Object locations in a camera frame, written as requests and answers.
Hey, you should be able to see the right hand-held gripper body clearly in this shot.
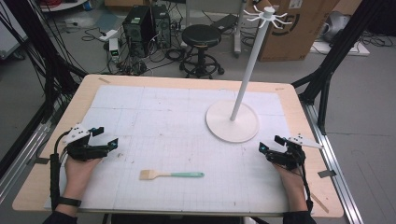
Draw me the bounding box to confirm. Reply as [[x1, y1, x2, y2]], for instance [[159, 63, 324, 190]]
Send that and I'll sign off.
[[264, 133, 325, 172]]

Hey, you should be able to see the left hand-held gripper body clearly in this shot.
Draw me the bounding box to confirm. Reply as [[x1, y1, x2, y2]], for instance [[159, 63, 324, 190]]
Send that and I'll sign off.
[[63, 122, 109, 162]]

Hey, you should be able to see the white hook stand rack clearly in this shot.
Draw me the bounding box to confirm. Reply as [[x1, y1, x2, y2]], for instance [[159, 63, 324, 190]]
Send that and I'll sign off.
[[205, 5, 293, 144]]

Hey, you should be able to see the wooden brush with green handle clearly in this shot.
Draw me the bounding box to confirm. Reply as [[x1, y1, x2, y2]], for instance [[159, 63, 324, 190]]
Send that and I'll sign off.
[[138, 169, 205, 181]]

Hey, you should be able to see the person's left hand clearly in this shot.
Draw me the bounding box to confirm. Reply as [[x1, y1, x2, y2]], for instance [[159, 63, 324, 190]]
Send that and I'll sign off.
[[61, 154, 103, 201]]

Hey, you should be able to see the person's right hand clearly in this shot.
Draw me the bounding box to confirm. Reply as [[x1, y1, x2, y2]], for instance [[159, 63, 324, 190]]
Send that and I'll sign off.
[[273, 162, 309, 207]]

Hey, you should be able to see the white grid mat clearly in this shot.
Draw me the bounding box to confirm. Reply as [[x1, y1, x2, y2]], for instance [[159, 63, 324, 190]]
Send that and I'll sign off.
[[44, 84, 292, 217]]

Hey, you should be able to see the black wristband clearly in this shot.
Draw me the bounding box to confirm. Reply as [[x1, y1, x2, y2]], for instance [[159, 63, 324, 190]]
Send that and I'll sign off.
[[57, 196, 83, 208]]

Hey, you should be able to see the thin wooden strip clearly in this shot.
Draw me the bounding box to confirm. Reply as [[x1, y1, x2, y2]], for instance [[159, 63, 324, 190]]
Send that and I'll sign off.
[[310, 191, 330, 215]]

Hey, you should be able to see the small white electronic box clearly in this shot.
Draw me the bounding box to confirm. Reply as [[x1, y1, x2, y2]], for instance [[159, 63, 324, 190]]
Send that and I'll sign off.
[[107, 37, 121, 63]]

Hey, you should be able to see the white power strip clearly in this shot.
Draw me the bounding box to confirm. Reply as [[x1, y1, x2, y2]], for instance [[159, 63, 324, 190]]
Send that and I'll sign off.
[[98, 29, 120, 43]]

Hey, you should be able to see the large black computer tower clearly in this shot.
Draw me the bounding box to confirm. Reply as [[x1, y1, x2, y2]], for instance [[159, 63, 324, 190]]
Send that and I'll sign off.
[[121, 5, 154, 59]]

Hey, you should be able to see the brown cardboard box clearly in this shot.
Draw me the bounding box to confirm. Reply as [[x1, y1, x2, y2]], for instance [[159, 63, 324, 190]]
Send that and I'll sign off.
[[257, 0, 341, 63]]

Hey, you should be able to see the white stand leg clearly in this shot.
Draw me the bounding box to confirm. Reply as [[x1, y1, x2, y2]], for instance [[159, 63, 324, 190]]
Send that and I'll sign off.
[[233, 0, 248, 59]]

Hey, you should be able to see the slim black computer tower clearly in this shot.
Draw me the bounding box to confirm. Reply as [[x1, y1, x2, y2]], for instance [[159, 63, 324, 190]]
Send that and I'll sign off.
[[150, 4, 173, 49]]

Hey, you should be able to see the grey rounded device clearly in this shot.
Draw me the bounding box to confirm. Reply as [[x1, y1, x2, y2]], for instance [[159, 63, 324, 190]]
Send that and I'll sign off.
[[319, 10, 352, 44]]

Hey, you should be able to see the black round stool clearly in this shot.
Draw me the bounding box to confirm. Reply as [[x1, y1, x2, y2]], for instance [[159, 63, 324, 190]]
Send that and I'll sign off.
[[178, 23, 226, 80]]

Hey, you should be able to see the flat black case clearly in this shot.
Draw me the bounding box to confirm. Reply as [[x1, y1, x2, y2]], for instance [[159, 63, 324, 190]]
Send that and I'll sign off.
[[210, 13, 239, 35]]

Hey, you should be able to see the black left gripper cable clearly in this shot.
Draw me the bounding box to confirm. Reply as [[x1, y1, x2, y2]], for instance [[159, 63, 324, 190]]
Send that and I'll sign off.
[[49, 130, 72, 212]]

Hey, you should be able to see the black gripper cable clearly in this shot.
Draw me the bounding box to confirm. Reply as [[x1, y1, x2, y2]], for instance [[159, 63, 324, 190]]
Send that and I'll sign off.
[[295, 162, 315, 215], [49, 130, 72, 212]]

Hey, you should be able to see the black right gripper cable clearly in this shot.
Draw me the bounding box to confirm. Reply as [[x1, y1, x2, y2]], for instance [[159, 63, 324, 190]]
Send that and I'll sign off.
[[295, 162, 315, 215]]

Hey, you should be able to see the aluminium rail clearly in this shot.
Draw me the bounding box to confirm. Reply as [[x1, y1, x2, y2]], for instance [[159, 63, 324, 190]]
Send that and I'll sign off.
[[301, 102, 364, 224], [0, 120, 52, 204]]

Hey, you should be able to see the black metal frame strut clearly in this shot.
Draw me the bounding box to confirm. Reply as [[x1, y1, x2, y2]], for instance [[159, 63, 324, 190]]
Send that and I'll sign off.
[[291, 0, 386, 135], [0, 0, 89, 178]]

